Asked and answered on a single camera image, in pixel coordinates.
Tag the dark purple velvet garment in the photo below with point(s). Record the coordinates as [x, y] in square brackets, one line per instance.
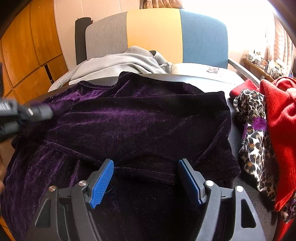
[145, 127]

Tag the red knit garment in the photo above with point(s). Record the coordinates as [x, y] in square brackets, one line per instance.
[280, 117]

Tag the beige patterned curtain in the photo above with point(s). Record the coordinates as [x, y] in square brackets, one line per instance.
[279, 45]

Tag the grey yellow blue armchair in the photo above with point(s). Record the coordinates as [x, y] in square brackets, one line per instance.
[180, 37]

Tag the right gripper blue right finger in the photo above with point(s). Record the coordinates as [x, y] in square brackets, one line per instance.
[242, 221]

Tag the white printed pillow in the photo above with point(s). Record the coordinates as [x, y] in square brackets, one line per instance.
[203, 71]

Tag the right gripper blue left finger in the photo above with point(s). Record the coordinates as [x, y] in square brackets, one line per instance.
[65, 214]

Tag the black leather ottoman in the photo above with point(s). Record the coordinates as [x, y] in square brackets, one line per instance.
[249, 196]

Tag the leopard print garment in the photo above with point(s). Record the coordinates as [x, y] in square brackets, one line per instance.
[256, 151]

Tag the orange wooden wardrobe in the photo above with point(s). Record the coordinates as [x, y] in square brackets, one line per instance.
[31, 53]

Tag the light grey hoodie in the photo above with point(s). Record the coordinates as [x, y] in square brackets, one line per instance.
[135, 60]

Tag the cluttered wooden shelf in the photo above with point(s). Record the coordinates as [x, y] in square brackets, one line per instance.
[266, 69]

